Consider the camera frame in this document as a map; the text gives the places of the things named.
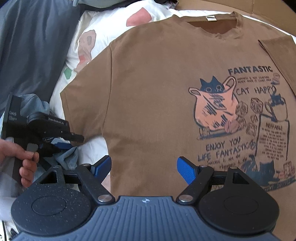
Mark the grey green garment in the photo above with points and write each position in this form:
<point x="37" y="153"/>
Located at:
<point x="10" y="191"/>

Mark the cream bear print blanket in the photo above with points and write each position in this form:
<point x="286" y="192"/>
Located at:
<point x="92" y="46"/>

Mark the black cloth under neck pillow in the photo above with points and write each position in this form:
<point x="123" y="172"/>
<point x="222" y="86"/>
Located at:
<point x="126" y="4"/>

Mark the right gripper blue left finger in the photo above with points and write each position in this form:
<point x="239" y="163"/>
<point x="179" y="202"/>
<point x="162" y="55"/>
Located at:
<point x="101" y="168"/>

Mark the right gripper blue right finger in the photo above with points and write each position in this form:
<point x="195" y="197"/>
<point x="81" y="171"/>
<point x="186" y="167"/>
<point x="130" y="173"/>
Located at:
<point x="187" y="169"/>

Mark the flattened brown cardboard box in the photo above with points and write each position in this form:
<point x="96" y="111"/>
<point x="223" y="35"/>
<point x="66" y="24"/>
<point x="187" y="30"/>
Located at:
<point x="276" y="13"/>

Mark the dark grey pillow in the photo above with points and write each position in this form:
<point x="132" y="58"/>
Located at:
<point x="35" y="39"/>

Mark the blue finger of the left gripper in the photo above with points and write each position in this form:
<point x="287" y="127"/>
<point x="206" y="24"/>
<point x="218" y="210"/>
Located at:
<point x="63" y="146"/>
<point x="72" y="137"/>

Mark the grey neck pillow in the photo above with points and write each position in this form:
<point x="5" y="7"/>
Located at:
<point x="101" y="4"/>

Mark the brown printed t-shirt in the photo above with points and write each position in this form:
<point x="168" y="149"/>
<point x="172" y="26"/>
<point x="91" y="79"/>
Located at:
<point x="175" y="104"/>

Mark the person's left hand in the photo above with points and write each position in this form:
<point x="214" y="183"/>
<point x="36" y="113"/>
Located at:
<point x="29" y="160"/>

